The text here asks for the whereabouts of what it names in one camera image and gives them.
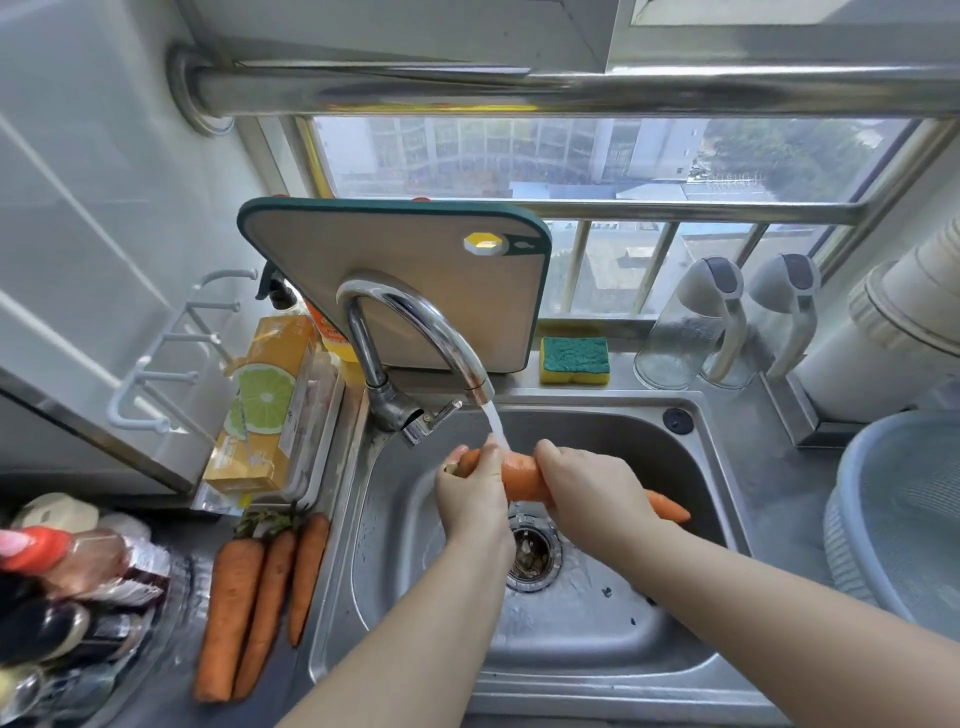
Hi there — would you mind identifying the dark soy sauce bottle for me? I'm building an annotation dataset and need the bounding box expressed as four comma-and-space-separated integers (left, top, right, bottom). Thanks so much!
0, 599, 148, 665

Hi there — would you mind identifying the chrome faucet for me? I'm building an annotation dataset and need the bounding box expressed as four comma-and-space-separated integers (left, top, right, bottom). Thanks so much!
335, 277, 496, 448

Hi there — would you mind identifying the orange carrot with leafy stem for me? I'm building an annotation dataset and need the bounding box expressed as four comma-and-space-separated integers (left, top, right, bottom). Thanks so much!
193, 509, 268, 704

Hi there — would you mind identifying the white wall hook rack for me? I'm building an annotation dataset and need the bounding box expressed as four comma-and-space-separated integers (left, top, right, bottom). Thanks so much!
106, 268, 258, 435

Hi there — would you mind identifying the orange box with lime picture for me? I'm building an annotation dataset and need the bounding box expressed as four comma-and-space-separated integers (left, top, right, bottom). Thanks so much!
203, 314, 318, 495

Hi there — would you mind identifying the white capped bottle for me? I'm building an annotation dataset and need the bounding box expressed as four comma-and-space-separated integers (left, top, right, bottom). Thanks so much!
97, 512, 153, 543

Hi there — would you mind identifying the glass pitcher with grey lid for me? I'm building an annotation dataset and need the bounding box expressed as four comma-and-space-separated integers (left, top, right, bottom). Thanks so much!
701, 253, 821, 390
633, 257, 748, 391

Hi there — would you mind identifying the blue plastic colander basin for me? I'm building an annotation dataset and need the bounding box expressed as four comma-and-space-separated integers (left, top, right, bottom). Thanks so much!
823, 410, 960, 643

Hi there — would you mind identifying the beige capped bottle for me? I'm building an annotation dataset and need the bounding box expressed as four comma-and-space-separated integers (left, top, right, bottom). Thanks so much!
11, 492, 100, 534

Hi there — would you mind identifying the steel drain strainer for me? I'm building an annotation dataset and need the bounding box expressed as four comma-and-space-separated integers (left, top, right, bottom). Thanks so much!
506, 509, 564, 594

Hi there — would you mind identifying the yellow capped bottle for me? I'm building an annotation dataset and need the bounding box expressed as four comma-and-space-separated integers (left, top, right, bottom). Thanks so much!
0, 663, 114, 721

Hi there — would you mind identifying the steel overhead pipe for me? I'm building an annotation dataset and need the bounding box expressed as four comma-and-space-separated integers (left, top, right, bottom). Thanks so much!
166, 41, 960, 138

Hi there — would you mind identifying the transparent plastic packet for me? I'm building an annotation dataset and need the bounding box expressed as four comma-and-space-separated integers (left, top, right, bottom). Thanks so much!
283, 352, 335, 498

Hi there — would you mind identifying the person's left forearm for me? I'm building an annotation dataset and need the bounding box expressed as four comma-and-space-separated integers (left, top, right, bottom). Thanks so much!
277, 524, 519, 728

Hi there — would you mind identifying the beige green-rimmed cutting board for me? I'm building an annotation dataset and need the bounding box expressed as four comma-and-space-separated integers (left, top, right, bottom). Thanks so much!
237, 197, 554, 375

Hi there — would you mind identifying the person's right hand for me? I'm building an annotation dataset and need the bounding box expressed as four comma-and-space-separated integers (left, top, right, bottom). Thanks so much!
533, 440, 666, 560

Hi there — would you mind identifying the yellow dish soap pump bottle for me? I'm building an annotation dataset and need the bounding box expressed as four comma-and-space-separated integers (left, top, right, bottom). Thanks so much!
254, 260, 361, 365

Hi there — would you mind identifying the slim orange carrot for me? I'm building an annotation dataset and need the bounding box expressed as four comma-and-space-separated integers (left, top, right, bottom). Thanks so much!
232, 517, 299, 701

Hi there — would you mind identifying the window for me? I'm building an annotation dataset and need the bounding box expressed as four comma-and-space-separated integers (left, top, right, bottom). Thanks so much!
296, 113, 954, 316

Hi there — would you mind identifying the clear plastic bag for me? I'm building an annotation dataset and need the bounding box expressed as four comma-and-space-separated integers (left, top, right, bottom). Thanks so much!
192, 483, 249, 517

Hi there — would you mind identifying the stainless steel sink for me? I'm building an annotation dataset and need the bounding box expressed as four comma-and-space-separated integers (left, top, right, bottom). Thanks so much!
307, 389, 781, 725

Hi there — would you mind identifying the person's right forearm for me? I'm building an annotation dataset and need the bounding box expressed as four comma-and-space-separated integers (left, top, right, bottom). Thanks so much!
629, 517, 960, 728

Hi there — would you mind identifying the yellow green sponge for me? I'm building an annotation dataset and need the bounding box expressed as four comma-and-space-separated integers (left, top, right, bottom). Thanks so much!
539, 336, 612, 387

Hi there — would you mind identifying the steel window guard rail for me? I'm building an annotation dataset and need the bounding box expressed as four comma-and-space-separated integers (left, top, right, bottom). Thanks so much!
536, 198, 864, 316

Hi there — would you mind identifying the person's left hand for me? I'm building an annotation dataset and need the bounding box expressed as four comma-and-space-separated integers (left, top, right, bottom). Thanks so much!
434, 434, 519, 556

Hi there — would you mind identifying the white plastic tray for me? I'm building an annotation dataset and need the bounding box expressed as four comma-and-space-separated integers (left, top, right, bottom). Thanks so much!
243, 356, 346, 513

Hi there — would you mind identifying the white duct pipe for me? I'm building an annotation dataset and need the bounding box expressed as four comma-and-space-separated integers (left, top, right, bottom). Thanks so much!
793, 217, 960, 423

